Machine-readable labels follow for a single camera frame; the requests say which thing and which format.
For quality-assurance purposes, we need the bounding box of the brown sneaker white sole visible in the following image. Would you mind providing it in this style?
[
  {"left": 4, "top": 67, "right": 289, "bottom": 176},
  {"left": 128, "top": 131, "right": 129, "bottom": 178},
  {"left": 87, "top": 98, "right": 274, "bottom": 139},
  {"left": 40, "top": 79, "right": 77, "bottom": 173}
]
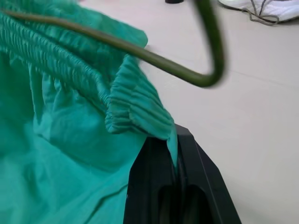
[{"left": 217, "top": 0, "right": 299, "bottom": 25}]

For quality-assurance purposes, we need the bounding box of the green wire hanger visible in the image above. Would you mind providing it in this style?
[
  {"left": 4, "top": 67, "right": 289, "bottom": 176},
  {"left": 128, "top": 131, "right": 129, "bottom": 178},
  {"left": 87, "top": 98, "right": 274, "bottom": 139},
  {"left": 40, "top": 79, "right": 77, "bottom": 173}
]
[{"left": 0, "top": 0, "right": 228, "bottom": 89}]

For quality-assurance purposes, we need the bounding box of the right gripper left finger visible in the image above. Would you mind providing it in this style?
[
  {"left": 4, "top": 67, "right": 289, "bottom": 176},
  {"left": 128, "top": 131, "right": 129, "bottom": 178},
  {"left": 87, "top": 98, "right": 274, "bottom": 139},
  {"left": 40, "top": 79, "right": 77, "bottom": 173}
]
[{"left": 123, "top": 136, "right": 179, "bottom": 224}]

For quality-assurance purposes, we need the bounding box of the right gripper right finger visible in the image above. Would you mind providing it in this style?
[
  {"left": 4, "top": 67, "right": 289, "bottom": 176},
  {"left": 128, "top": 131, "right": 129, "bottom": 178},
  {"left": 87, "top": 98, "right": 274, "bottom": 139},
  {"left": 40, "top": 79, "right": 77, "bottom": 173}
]
[{"left": 174, "top": 123, "right": 242, "bottom": 224}]

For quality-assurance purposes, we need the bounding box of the teal green cloth garment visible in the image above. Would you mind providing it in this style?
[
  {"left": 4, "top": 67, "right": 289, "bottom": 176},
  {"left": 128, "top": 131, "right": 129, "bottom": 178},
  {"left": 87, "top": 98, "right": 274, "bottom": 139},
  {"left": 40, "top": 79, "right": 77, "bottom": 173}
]
[{"left": 0, "top": 0, "right": 178, "bottom": 224}]

